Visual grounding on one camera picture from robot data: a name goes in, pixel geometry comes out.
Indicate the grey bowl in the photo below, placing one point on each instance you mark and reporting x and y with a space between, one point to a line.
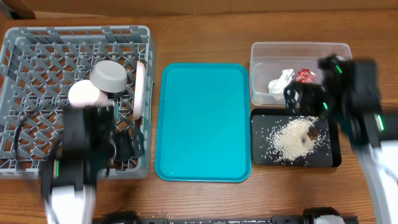
109 76

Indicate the rice and food scraps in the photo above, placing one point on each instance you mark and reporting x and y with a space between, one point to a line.
292 138

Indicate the teal plastic tray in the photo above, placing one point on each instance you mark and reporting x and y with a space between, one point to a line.
204 127

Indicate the grey plastic dish rack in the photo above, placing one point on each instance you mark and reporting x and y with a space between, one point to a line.
38 67

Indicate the clear plastic bin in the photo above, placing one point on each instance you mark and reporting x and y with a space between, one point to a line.
269 59

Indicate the crumpled white tissue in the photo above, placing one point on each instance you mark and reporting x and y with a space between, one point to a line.
279 85

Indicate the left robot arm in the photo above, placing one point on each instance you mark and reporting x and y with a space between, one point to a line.
89 144

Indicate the large white plate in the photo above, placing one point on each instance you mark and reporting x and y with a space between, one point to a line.
139 91

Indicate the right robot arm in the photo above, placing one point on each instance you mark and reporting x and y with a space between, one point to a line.
349 95

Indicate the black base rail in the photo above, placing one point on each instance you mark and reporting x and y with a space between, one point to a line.
309 215

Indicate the red snack wrapper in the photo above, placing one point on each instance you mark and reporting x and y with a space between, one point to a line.
305 76

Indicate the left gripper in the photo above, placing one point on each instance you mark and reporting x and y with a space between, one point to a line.
123 145

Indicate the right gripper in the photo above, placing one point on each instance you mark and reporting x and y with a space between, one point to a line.
307 93

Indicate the black tray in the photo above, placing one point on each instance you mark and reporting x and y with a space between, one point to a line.
264 117

